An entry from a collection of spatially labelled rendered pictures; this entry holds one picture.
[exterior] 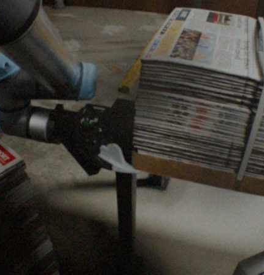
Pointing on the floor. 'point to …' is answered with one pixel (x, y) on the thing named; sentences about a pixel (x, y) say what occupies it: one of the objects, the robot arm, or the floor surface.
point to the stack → (18, 216)
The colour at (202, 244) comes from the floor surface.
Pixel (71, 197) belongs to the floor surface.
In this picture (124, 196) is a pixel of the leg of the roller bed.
